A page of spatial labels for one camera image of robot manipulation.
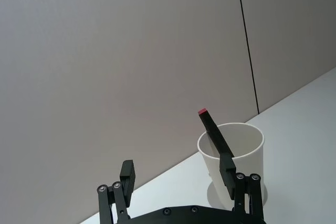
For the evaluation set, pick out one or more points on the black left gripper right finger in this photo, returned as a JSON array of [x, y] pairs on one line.
[[245, 195]]

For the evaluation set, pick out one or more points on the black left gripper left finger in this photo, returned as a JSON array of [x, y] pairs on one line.
[[127, 182]]

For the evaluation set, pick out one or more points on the white paper cup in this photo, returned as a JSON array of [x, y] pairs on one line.
[[252, 161]]

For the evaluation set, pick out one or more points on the black stick with red end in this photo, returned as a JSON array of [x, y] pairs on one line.
[[214, 132]]

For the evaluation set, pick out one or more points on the white table cloth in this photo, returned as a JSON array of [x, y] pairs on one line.
[[294, 129]]

